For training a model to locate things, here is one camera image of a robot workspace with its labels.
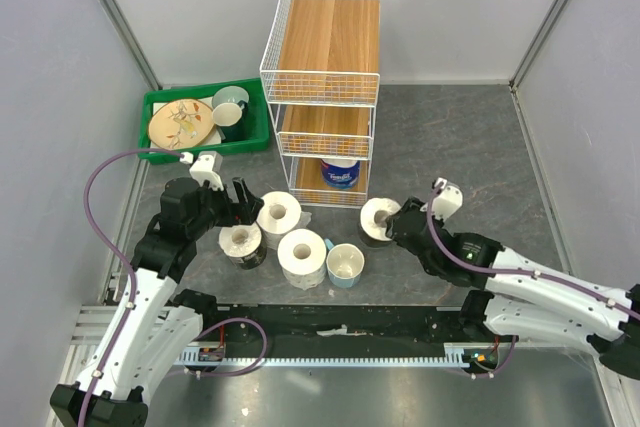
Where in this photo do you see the light blue cup on table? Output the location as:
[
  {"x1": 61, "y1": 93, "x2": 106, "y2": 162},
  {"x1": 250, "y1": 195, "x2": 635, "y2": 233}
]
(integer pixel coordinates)
[{"x1": 324, "y1": 239, "x2": 365, "y2": 289}]

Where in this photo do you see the cream interior mug in bin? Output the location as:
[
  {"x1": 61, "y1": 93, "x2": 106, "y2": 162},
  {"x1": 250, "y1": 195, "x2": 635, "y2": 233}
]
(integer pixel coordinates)
[{"x1": 213, "y1": 102, "x2": 243, "y2": 127}]

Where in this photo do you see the white floral towel roll back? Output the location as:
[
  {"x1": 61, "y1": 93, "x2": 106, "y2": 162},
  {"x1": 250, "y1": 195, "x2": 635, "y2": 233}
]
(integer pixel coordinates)
[{"x1": 257, "y1": 191, "x2": 303, "y2": 250}]

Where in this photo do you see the teal ceramic mug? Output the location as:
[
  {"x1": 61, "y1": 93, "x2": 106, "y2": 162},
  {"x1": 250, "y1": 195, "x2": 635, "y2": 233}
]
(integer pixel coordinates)
[{"x1": 212, "y1": 86, "x2": 250, "y2": 142}]

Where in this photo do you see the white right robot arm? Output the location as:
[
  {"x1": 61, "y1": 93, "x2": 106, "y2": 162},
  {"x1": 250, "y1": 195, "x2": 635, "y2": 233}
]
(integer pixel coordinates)
[{"x1": 385, "y1": 197, "x2": 639, "y2": 379}]

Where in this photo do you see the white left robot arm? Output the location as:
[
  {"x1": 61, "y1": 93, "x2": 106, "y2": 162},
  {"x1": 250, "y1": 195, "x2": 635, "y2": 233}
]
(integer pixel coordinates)
[{"x1": 50, "y1": 177, "x2": 264, "y2": 426}]

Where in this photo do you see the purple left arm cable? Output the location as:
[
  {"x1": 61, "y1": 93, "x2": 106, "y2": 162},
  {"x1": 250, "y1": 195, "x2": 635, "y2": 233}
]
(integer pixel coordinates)
[{"x1": 82, "y1": 150, "x2": 194, "y2": 427}]

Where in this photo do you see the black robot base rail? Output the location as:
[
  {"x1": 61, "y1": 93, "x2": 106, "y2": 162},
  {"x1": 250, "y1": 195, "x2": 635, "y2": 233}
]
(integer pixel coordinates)
[{"x1": 169, "y1": 289, "x2": 521, "y2": 363}]

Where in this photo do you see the green plastic bin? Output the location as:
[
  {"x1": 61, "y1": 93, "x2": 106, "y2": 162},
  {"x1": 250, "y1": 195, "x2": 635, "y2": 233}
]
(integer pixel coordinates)
[{"x1": 138, "y1": 78, "x2": 270, "y2": 165}]

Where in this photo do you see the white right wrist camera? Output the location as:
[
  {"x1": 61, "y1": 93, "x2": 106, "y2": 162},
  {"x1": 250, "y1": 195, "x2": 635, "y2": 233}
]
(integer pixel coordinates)
[{"x1": 432, "y1": 177, "x2": 463, "y2": 221}]

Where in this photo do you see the white floral towel roll front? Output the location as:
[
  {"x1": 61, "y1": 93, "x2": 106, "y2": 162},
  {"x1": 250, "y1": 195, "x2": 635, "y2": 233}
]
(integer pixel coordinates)
[{"x1": 277, "y1": 229, "x2": 327, "y2": 290}]

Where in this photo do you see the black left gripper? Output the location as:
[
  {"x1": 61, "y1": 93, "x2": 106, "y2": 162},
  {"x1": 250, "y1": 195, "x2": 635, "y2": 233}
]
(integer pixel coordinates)
[{"x1": 188, "y1": 177, "x2": 263, "y2": 238}]

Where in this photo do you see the white floral towel roll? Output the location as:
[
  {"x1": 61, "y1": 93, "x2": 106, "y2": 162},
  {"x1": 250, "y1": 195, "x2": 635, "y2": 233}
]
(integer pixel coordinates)
[
  {"x1": 277, "y1": 229, "x2": 327, "y2": 290},
  {"x1": 257, "y1": 191, "x2": 303, "y2": 250}
]

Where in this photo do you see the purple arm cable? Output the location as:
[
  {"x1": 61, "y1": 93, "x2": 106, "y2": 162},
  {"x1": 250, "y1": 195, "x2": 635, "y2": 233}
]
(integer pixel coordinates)
[
  {"x1": 82, "y1": 150, "x2": 194, "y2": 427},
  {"x1": 425, "y1": 184, "x2": 640, "y2": 381}
]

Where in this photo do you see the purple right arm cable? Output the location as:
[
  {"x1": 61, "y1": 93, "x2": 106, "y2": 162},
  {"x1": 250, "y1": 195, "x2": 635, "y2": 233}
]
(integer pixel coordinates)
[{"x1": 425, "y1": 184, "x2": 640, "y2": 381}]

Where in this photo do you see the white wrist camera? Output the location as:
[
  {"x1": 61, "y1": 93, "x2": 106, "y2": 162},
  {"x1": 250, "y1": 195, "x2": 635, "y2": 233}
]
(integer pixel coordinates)
[
  {"x1": 432, "y1": 177, "x2": 463, "y2": 221},
  {"x1": 189, "y1": 152, "x2": 224, "y2": 191}
]

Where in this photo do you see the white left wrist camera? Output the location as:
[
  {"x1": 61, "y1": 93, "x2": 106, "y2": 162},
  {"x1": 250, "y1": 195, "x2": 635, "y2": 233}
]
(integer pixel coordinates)
[{"x1": 189, "y1": 152, "x2": 224, "y2": 191}]

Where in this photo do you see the floral ceramic plate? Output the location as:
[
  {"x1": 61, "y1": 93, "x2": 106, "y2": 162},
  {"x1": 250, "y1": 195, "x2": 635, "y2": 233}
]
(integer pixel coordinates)
[{"x1": 148, "y1": 99, "x2": 215, "y2": 149}]

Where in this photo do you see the white wire three-tier shelf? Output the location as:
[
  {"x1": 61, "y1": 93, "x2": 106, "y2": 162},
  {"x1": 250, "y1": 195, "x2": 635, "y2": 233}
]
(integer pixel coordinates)
[{"x1": 259, "y1": 0, "x2": 381, "y2": 209}]

